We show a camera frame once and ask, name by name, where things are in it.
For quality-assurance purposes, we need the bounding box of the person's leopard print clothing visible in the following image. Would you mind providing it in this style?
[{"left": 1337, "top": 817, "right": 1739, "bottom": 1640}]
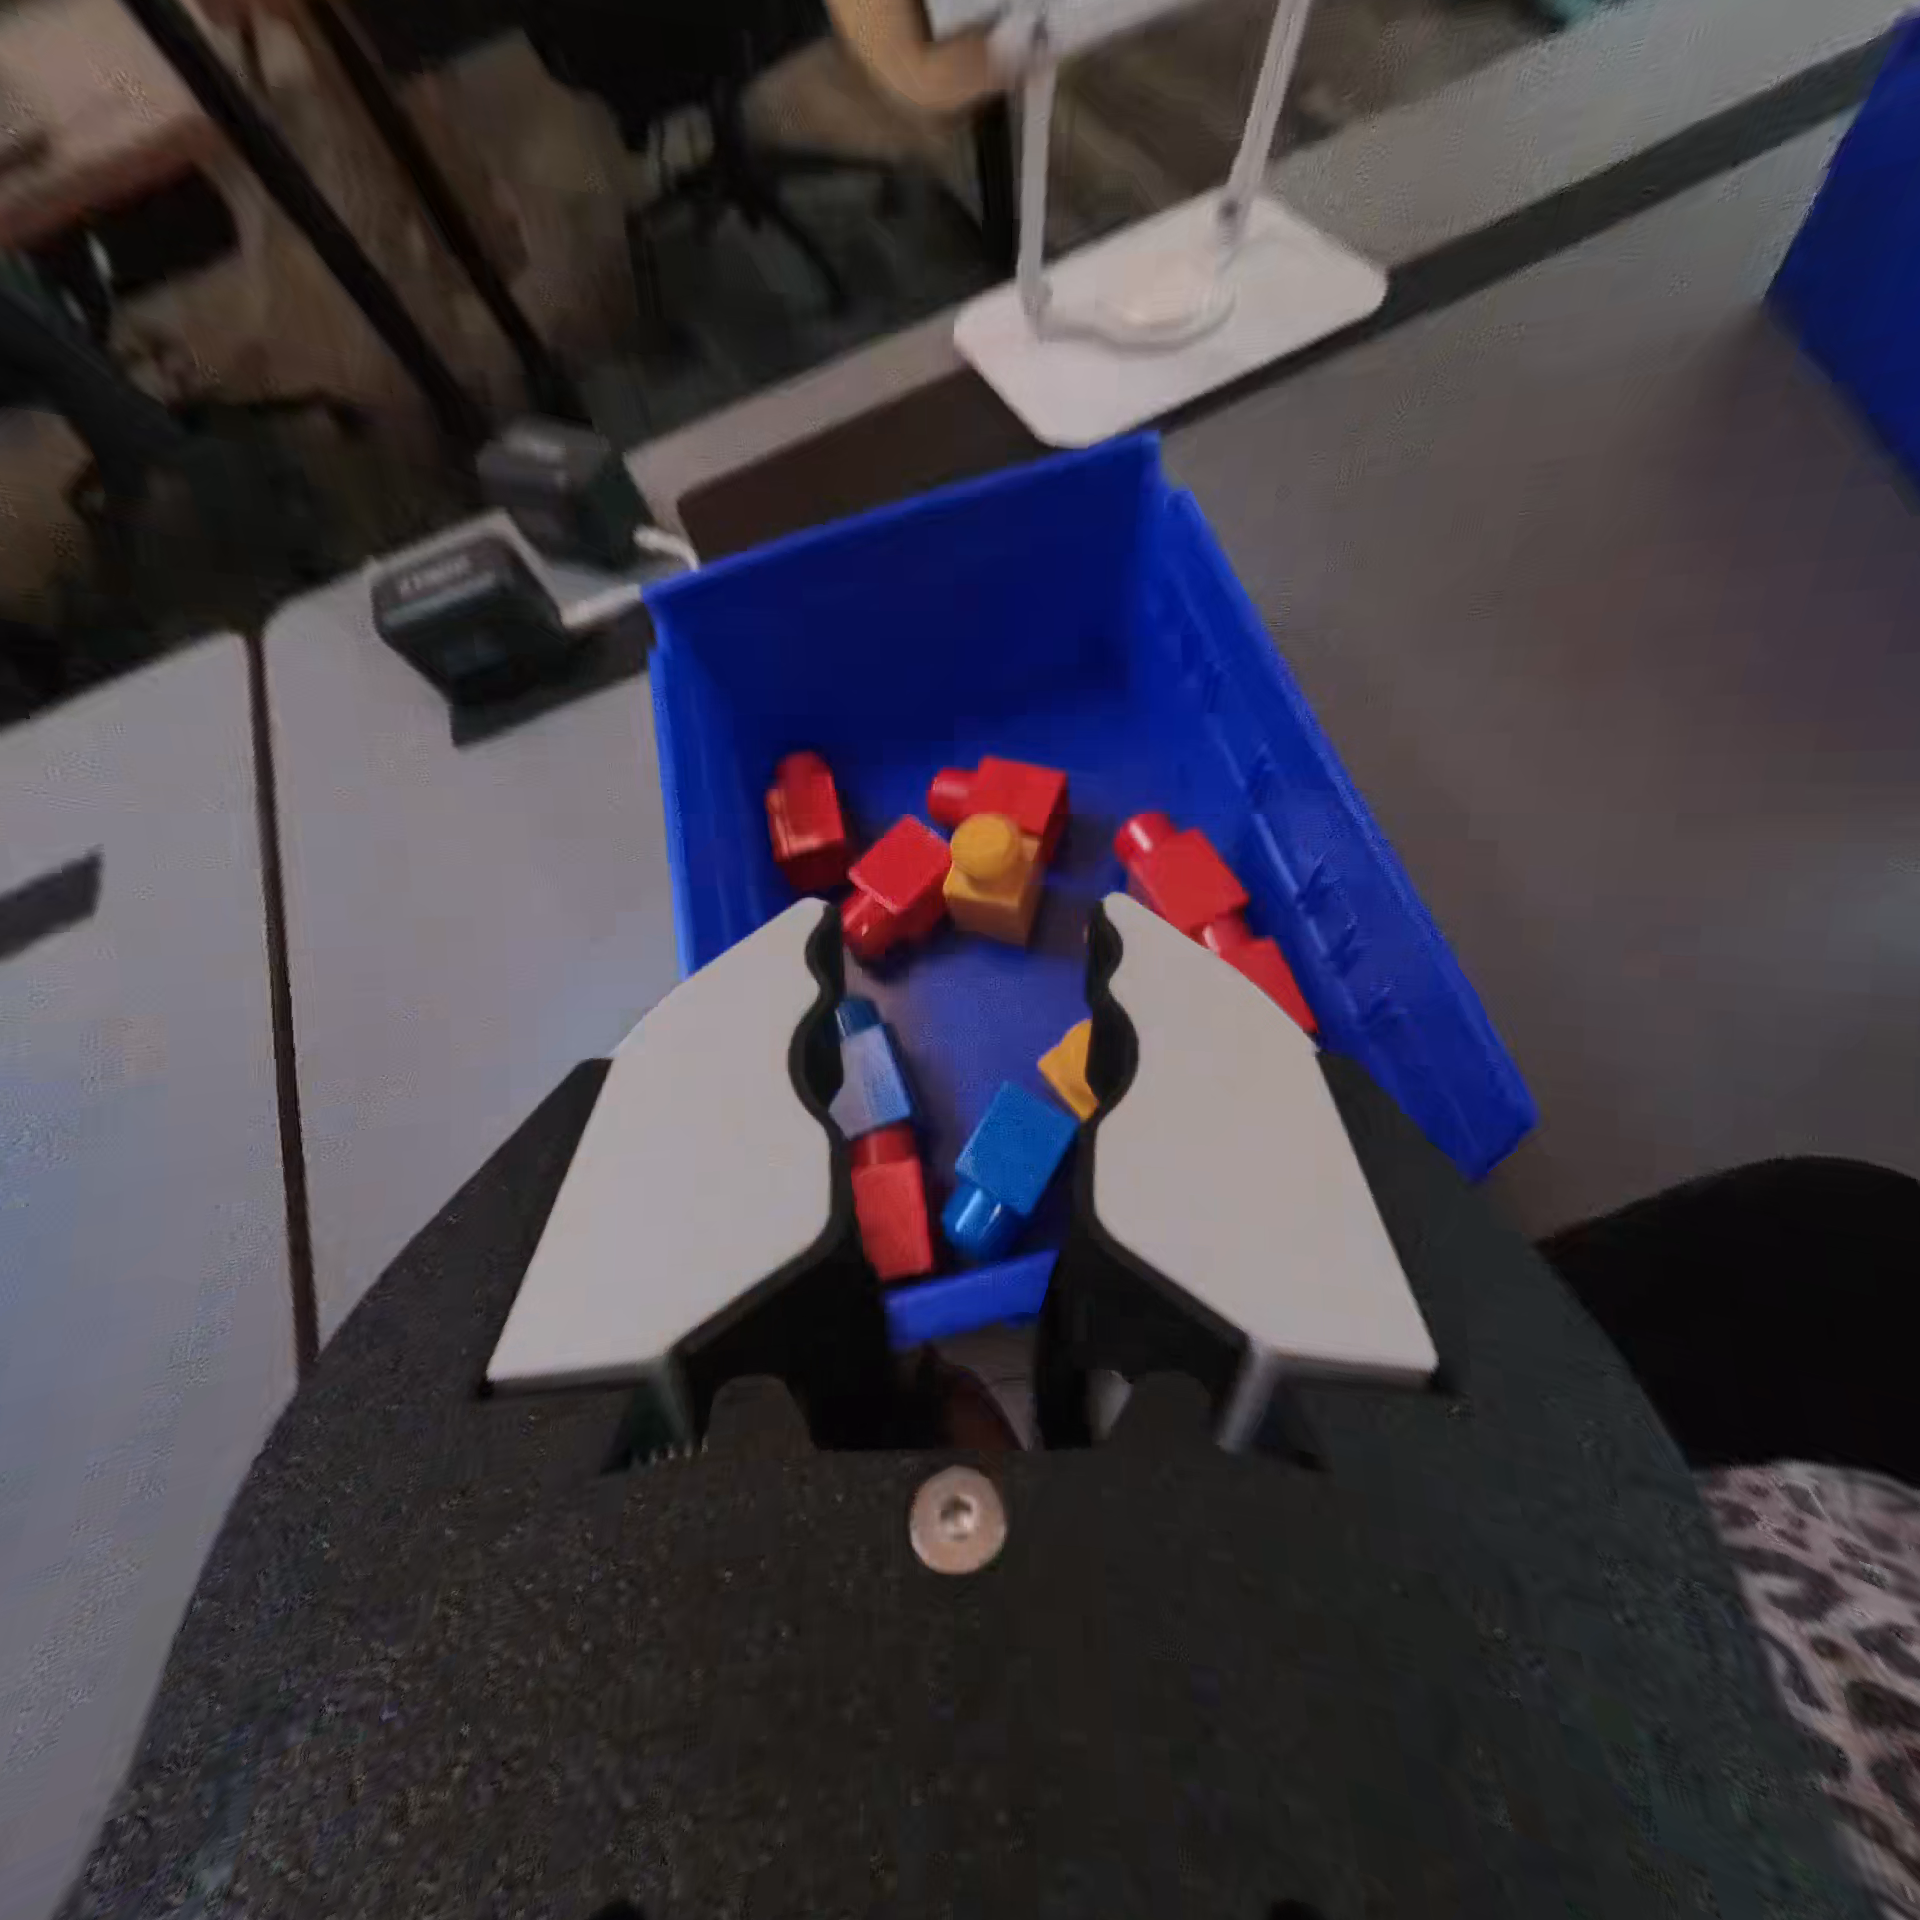
[{"left": 1696, "top": 1463, "right": 1920, "bottom": 1920}]

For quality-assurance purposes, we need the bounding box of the black power adapter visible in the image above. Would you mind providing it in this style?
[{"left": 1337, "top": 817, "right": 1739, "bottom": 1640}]
[
  {"left": 477, "top": 421, "right": 649, "bottom": 571},
  {"left": 368, "top": 517, "right": 587, "bottom": 705}
]

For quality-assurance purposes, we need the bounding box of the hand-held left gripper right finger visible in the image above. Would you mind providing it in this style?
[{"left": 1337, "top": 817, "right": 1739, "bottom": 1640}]
[{"left": 1040, "top": 895, "right": 1443, "bottom": 1454}]

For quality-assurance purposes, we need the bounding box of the black office chair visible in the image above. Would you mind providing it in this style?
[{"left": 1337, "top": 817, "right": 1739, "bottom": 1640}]
[{"left": 621, "top": 46, "right": 865, "bottom": 349}]

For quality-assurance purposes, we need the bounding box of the white cable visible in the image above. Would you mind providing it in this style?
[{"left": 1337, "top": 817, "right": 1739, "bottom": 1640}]
[{"left": 556, "top": 527, "right": 703, "bottom": 640}]

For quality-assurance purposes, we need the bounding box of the red mega block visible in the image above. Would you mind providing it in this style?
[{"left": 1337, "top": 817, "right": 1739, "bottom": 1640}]
[
  {"left": 765, "top": 751, "right": 855, "bottom": 896},
  {"left": 1113, "top": 811, "right": 1250, "bottom": 941},
  {"left": 1196, "top": 915, "right": 1320, "bottom": 1039},
  {"left": 927, "top": 757, "right": 1073, "bottom": 873},
  {"left": 848, "top": 1122, "right": 938, "bottom": 1281},
  {"left": 840, "top": 815, "right": 953, "bottom": 962}
]

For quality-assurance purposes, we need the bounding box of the instruction sign on white stand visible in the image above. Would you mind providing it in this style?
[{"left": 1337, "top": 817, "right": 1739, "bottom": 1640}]
[{"left": 919, "top": 0, "right": 1391, "bottom": 449}]

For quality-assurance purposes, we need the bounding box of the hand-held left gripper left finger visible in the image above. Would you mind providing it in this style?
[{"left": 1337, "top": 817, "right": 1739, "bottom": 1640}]
[{"left": 483, "top": 896, "right": 893, "bottom": 1457}]

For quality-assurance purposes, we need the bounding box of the blue mega block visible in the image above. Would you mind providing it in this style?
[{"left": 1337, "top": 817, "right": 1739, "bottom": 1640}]
[
  {"left": 833, "top": 995, "right": 916, "bottom": 1144},
  {"left": 940, "top": 1079, "right": 1080, "bottom": 1262}
]

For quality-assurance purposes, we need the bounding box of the blue plastic bin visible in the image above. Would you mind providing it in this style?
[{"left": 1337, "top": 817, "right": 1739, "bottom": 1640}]
[
  {"left": 1763, "top": 11, "right": 1920, "bottom": 496},
  {"left": 643, "top": 433, "right": 1539, "bottom": 1350}
]

